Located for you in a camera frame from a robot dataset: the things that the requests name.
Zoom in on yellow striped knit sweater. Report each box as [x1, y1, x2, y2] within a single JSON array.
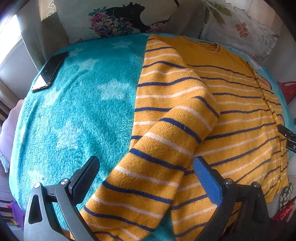
[[81, 35, 289, 240]]

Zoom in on purple object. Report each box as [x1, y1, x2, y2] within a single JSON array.
[[10, 201, 25, 230]]

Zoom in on green white patterned item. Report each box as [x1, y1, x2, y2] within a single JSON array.
[[279, 183, 294, 208]]

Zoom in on red plastic bag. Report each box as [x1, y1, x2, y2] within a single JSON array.
[[278, 81, 296, 104]]

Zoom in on turquoise fleece cartoon blanket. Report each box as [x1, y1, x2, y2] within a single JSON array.
[[9, 34, 287, 240]]

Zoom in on white leaf-print pillow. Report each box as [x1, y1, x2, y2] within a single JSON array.
[[200, 1, 278, 63]]

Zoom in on black smartphone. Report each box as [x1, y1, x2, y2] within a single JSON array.
[[32, 51, 69, 92]]

